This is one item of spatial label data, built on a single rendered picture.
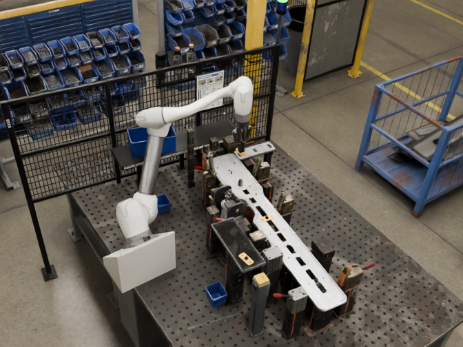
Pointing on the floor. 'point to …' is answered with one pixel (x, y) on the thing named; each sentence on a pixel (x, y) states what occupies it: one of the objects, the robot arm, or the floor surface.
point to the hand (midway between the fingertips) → (241, 146)
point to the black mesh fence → (49, 272)
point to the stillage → (417, 145)
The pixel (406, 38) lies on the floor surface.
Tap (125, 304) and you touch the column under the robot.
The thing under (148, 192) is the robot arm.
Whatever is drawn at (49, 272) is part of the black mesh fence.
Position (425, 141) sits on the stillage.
